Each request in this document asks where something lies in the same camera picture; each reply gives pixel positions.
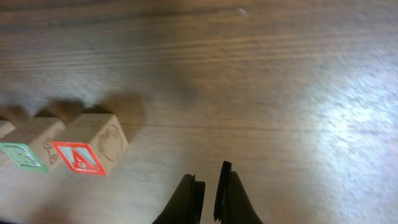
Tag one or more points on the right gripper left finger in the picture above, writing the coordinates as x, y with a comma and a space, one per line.
186, 203

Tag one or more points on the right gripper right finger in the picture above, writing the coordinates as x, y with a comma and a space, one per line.
232, 204

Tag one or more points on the red A block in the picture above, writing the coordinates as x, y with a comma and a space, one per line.
92, 144

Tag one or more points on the green R block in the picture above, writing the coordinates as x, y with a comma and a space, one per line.
30, 145

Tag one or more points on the yellow C block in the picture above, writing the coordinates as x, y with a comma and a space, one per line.
5, 128

